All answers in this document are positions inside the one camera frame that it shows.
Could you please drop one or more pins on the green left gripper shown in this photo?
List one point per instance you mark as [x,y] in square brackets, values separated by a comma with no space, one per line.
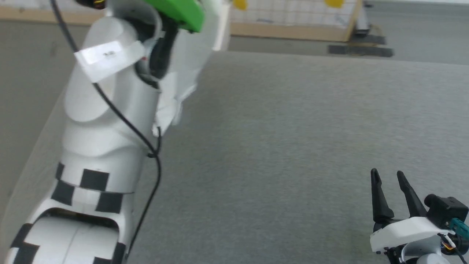
[179,13]

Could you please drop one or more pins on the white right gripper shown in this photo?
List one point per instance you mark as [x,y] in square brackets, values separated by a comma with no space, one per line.
[406,231]

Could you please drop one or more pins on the white long-sleeve shirt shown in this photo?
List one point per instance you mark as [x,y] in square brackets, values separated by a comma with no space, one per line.
[198,58]

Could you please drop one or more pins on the black floor plate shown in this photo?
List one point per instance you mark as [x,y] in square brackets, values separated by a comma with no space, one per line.
[361,50]

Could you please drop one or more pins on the grey metal panel stand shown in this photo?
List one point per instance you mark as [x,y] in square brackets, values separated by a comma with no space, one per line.
[362,24]

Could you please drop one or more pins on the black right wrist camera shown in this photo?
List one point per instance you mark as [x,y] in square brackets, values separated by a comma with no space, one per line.
[445,209]

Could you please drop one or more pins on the lemon print wall panel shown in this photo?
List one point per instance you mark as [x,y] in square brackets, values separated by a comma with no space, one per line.
[293,14]

